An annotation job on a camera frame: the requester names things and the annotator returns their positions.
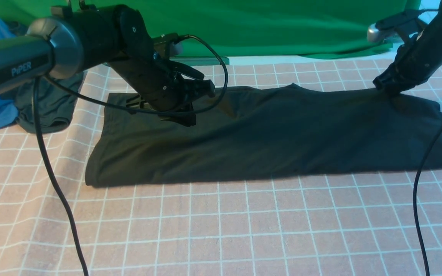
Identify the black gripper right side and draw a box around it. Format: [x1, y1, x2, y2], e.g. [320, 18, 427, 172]
[373, 29, 442, 96]

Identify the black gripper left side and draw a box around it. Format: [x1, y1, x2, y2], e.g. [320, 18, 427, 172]
[109, 34, 215, 127]

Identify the dark gray long-sleeve shirt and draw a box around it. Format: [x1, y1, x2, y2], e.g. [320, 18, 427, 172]
[85, 84, 442, 187]

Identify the green flat bar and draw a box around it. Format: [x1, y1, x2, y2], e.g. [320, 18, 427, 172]
[171, 57, 220, 67]

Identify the green backdrop cloth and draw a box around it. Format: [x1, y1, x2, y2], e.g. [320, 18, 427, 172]
[0, 0, 421, 60]

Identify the dark crumpled garment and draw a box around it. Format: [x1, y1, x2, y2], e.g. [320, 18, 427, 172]
[1, 79, 77, 133]

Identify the pink checkered tablecloth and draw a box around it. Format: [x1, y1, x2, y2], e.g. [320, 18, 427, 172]
[0, 54, 442, 276]

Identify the wrist camera right side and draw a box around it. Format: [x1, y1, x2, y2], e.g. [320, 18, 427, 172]
[366, 9, 427, 43]

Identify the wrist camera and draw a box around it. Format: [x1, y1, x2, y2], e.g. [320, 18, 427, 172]
[153, 33, 183, 58]
[366, 9, 427, 43]

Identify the wrist camera left side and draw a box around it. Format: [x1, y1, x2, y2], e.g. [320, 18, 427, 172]
[153, 33, 183, 58]

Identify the black cable right side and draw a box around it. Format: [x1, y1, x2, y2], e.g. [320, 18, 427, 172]
[413, 94, 442, 276]

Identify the black cable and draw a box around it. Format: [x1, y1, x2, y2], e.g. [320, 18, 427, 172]
[33, 34, 229, 276]
[413, 94, 442, 276]

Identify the black cable left side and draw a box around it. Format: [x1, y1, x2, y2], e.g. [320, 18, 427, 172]
[33, 34, 229, 276]

